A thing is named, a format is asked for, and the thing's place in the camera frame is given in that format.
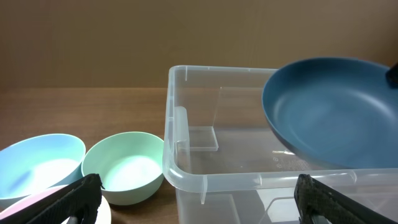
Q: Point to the dark blue plate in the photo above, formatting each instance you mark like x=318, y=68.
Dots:
x=339, y=113

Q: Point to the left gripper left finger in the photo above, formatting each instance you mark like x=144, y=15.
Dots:
x=77, y=202

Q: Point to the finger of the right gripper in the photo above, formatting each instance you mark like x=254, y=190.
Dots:
x=392, y=76

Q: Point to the clear plastic storage container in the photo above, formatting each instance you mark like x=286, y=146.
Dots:
x=226, y=164

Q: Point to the mint green bowl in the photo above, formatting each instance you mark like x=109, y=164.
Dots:
x=129, y=165

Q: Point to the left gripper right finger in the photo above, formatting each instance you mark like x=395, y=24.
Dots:
x=319, y=203

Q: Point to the light blue bowl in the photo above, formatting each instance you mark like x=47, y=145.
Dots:
x=35, y=164

